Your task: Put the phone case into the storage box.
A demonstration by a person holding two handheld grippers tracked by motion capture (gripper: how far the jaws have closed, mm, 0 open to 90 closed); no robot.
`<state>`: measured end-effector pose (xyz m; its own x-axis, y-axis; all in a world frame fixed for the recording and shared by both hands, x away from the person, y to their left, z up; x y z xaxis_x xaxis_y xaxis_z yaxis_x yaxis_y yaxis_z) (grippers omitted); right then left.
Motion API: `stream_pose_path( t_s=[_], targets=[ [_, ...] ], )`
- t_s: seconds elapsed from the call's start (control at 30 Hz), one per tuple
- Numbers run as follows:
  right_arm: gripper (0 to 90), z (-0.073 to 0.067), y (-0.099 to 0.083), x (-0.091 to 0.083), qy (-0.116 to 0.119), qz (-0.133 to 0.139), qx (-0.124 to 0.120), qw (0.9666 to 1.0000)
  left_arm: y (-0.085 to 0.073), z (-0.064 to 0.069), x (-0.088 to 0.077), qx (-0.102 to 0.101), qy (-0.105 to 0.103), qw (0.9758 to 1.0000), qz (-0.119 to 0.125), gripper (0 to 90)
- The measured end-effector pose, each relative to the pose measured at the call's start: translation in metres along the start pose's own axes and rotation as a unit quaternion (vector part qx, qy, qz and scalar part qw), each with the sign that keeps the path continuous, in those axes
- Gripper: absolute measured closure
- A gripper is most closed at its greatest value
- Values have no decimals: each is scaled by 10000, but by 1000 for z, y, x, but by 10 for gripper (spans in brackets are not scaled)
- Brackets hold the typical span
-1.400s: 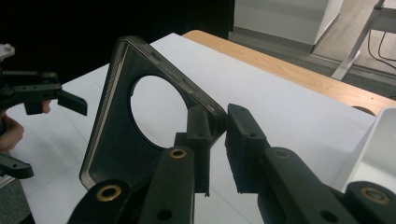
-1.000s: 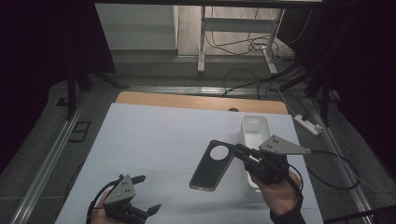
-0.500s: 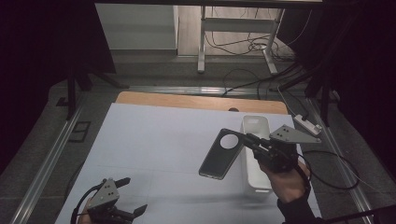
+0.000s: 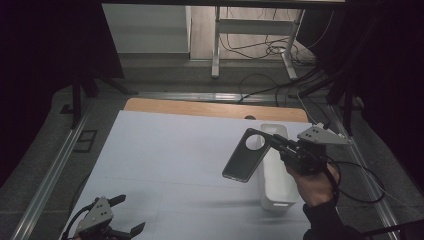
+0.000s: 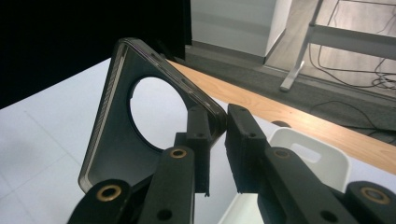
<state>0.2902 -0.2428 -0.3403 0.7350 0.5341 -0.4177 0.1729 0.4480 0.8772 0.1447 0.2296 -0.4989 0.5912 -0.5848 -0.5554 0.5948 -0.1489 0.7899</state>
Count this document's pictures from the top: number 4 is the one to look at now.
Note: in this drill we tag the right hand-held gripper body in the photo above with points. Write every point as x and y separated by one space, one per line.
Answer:
308 153

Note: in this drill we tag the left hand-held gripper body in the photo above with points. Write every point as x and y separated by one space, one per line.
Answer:
96 216

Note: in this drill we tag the white plastic storage box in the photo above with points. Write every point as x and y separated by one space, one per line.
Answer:
276 183

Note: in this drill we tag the dark phone case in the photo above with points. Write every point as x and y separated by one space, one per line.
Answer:
245 160

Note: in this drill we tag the person's right hand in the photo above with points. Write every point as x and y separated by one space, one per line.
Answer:
315 188

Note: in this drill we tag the white power strip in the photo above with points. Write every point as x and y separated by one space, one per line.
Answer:
320 126

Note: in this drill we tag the black metal stand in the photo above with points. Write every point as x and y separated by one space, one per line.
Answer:
77 100
348 110

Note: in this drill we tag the white table mat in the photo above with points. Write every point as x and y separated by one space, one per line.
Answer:
160 160

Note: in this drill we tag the black rod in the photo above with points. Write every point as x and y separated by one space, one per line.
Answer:
393 228

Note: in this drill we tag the white cabinet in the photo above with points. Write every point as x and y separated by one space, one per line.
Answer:
146 30

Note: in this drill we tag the metal floor rail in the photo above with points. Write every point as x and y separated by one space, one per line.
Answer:
50 173
206 96
370 180

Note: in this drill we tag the white desk frame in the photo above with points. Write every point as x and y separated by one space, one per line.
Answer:
253 26

